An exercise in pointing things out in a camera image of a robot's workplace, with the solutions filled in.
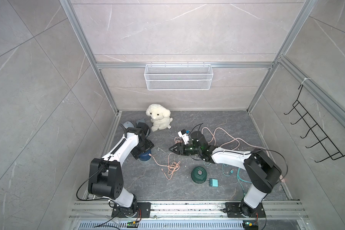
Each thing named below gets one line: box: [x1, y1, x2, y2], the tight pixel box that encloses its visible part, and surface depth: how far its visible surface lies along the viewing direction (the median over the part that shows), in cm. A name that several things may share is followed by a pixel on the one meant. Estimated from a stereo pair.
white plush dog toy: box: [145, 103, 173, 132], surface depth 97 cm
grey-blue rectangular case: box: [135, 118, 151, 138], surface depth 76 cm
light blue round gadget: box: [123, 121, 135, 129], surface depth 103 cm
